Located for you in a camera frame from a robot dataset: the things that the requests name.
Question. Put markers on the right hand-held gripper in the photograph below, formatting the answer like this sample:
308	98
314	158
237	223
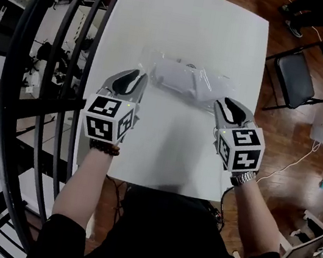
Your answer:
242	152

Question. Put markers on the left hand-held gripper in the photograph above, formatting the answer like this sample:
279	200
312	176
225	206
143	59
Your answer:
104	121

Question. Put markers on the clear plastic bag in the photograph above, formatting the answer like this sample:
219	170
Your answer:
161	60

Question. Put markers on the person's left forearm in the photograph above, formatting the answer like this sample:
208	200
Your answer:
85	183

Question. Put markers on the person's right forearm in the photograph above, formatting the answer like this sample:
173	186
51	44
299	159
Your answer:
257	219

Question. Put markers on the silver metal wristwatch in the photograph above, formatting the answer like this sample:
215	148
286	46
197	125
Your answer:
242	178

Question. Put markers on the black folding chair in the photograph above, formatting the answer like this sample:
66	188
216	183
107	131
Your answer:
297	79

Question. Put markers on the white box device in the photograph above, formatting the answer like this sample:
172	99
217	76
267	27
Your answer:
322	134

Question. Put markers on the black metal railing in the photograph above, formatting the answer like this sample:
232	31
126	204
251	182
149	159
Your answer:
19	75

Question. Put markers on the person's black clothing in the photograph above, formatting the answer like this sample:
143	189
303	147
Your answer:
166	243

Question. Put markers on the open wooden box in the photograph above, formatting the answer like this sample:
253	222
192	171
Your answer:
301	245

